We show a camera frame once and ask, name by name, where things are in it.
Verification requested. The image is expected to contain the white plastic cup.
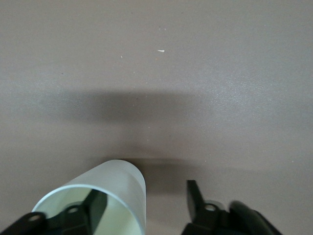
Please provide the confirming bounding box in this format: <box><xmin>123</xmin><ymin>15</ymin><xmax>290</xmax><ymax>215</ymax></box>
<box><xmin>31</xmin><ymin>159</ymin><xmax>147</xmax><ymax>235</ymax></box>

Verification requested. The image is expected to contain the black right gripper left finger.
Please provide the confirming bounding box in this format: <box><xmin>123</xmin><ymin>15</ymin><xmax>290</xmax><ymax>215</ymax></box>
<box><xmin>0</xmin><ymin>189</ymin><xmax>108</xmax><ymax>235</ymax></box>

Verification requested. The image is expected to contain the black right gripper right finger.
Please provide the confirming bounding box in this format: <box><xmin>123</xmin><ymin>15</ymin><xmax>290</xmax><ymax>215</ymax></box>
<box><xmin>182</xmin><ymin>180</ymin><xmax>230</xmax><ymax>235</ymax></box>

